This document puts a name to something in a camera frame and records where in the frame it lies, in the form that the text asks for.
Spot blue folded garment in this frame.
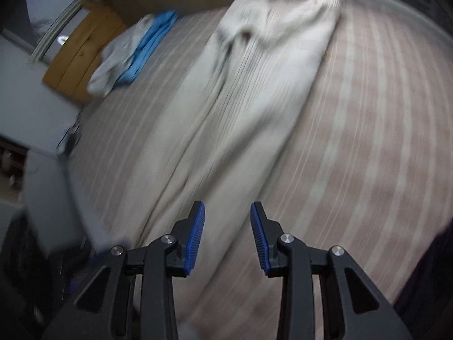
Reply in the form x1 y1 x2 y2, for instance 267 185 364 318
115 10 178 86

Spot beige ribbed pants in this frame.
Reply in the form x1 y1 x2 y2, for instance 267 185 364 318
106 0 344 340

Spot window with white frame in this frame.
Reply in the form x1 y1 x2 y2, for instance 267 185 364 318
25 0 97 65

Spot orange wooden panel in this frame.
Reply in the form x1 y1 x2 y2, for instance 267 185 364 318
42 2 127 106

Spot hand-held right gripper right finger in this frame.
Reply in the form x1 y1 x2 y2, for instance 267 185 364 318
250 202 414 340

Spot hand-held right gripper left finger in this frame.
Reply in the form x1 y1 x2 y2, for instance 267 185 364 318
40 201 206 340

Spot white folded garment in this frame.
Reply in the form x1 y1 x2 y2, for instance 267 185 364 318
87 14 156 97

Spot striped bed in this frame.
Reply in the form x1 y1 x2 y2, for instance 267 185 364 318
67 0 451 340

